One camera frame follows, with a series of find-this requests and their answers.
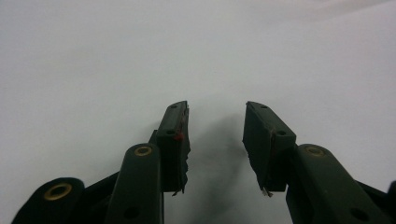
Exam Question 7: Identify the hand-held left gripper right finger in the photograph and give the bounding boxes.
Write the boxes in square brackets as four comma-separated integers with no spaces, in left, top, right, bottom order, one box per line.
[242,101,391,224]

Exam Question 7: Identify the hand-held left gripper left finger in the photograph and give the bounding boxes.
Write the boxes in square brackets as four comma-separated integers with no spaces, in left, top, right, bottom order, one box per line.
[105,100,191,224]

